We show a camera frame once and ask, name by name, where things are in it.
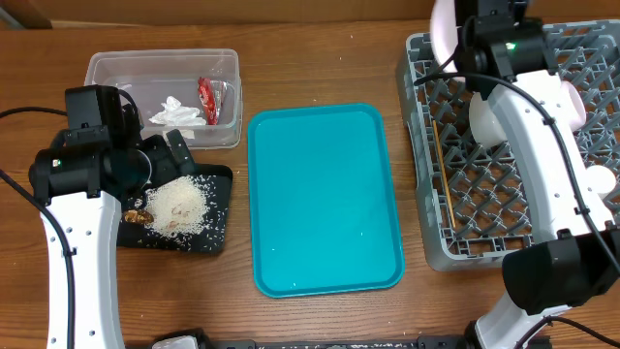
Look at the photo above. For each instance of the teal serving tray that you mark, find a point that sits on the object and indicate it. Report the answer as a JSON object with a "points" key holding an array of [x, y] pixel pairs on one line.
{"points": [[323, 211]]}

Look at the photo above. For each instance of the black waste tray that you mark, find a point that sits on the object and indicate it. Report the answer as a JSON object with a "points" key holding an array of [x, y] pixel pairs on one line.
{"points": [[136, 236]]}

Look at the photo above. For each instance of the clear plastic waste bin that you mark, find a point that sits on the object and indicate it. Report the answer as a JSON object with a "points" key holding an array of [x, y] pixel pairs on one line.
{"points": [[153, 78]]}

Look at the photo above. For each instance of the wooden chopstick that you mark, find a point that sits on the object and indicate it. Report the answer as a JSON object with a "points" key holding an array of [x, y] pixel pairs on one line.
{"points": [[443, 173]]}

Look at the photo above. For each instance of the pink round plate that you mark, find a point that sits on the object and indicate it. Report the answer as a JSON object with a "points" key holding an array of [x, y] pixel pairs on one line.
{"points": [[443, 30]]}

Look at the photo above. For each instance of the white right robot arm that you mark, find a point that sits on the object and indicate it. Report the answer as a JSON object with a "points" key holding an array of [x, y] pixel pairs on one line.
{"points": [[575, 255]]}

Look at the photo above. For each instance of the white napkin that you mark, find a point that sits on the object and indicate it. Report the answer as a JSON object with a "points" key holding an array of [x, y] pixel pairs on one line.
{"points": [[180, 117]]}

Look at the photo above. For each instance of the grey dishwasher rack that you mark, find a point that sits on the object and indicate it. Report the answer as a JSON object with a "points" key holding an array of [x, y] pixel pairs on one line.
{"points": [[489, 205]]}

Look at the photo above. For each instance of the cooked white rice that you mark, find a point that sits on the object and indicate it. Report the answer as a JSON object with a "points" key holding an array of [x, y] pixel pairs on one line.
{"points": [[186, 207]]}

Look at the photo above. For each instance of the brown food scrap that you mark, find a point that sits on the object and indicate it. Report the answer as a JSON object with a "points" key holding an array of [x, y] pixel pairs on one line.
{"points": [[138, 216]]}

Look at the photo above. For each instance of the black mounting rail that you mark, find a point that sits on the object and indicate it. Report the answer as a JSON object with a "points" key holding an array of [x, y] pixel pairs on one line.
{"points": [[453, 341]]}

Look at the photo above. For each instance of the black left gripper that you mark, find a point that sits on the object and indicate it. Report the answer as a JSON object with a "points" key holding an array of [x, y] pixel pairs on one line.
{"points": [[156, 145]]}

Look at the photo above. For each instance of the grey bowl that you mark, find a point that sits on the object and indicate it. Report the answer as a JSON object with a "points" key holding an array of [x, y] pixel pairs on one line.
{"points": [[484, 124]]}

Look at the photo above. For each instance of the white paper cup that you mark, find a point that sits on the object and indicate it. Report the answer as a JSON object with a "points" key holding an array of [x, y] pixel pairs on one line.
{"points": [[600, 180]]}

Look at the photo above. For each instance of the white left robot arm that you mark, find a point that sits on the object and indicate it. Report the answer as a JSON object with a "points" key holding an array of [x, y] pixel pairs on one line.
{"points": [[81, 230]]}

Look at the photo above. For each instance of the red snack wrapper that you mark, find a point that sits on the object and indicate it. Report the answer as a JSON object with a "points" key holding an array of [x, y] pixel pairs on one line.
{"points": [[212, 94]]}

